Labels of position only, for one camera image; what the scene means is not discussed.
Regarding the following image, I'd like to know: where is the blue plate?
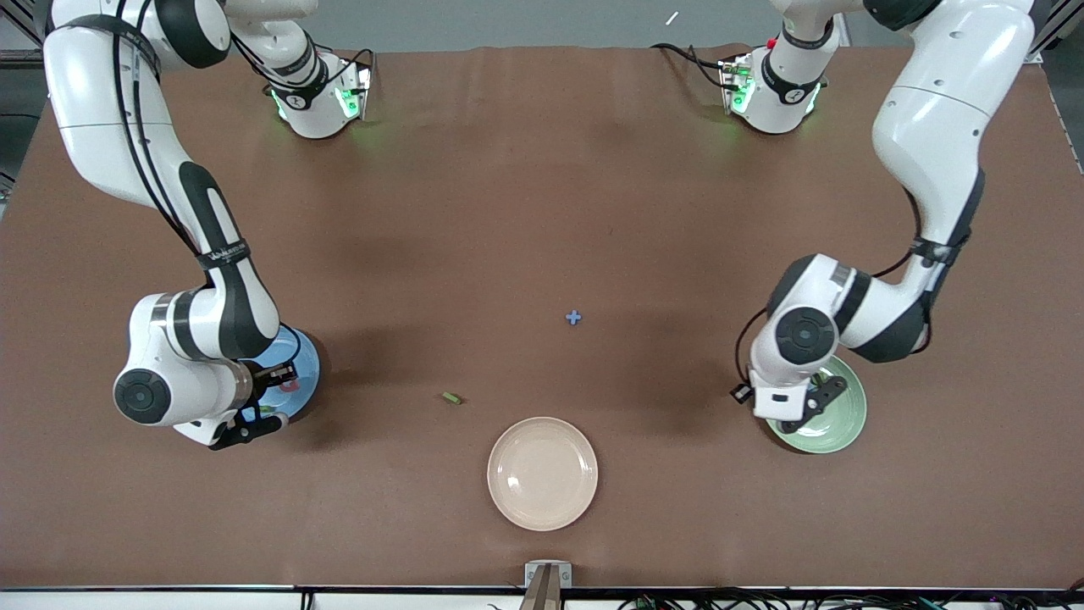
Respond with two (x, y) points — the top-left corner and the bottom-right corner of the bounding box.
(246, 329), (322, 420)

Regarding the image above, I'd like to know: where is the green plate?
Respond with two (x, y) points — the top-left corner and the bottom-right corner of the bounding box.
(766, 354), (868, 455)

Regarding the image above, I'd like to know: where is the beige plate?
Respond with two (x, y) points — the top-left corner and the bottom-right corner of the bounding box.
(487, 416), (600, 533)

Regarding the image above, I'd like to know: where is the white table edge strip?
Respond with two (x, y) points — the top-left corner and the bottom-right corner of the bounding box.
(0, 586), (1084, 610)

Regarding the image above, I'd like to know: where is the brown table cover mat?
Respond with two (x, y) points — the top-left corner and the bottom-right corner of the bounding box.
(0, 44), (1084, 590)

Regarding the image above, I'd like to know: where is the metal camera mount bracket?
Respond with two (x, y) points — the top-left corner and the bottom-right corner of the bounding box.
(520, 561), (574, 610)

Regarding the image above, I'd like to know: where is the black base cable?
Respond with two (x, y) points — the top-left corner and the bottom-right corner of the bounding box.
(650, 42), (731, 91)
(284, 34), (378, 94)

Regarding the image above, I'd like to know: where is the aluminium frame post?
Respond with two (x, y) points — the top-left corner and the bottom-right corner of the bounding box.
(1029, 0), (1084, 62)
(0, 0), (50, 67)

